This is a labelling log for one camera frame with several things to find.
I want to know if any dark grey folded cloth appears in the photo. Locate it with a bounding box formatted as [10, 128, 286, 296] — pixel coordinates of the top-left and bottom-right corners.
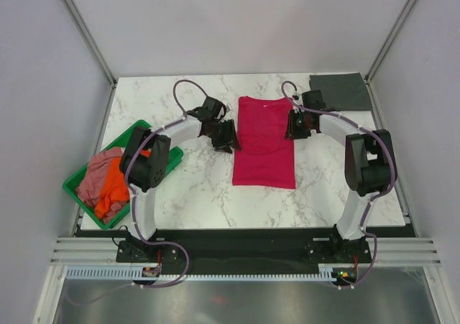
[309, 73, 372, 111]

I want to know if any orange t-shirt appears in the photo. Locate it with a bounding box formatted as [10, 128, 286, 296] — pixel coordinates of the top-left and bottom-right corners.
[94, 147, 129, 224]

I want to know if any dusty pink t-shirt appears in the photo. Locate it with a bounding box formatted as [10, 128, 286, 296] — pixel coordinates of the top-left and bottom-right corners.
[77, 151, 106, 209]

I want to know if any left aluminium frame post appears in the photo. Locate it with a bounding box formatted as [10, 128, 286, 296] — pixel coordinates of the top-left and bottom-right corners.
[50, 0, 118, 88]

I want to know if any right aluminium frame post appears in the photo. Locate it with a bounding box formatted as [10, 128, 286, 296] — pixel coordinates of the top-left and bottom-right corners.
[364, 0, 419, 85]

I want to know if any magenta t-shirt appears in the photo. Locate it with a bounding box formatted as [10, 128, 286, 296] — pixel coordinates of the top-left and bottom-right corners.
[232, 96, 296, 190]

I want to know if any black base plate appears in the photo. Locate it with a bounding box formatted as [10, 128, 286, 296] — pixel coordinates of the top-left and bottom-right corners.
[77, 228, 372, 274]

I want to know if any aluminium frame post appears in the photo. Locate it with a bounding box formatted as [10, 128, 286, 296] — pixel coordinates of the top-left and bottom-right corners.
[364, 0, 419, 85]
[50, 0, 118, 88]

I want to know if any aluminium rail profile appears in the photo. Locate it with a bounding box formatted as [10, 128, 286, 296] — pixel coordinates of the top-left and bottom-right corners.
[50, 237, 118, 266]

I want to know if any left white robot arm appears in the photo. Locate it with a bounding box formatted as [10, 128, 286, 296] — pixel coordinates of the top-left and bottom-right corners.
[120, 97, 242, 261]

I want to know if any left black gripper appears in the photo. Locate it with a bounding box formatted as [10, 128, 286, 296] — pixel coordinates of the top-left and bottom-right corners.
[205, 120, 241, 155]

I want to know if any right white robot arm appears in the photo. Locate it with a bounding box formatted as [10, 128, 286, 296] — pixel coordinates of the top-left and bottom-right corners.
[285, 91, 397, 262]

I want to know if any white slotted cable duct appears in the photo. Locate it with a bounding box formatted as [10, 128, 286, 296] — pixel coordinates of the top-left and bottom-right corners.
[65, 265, 336, 282]

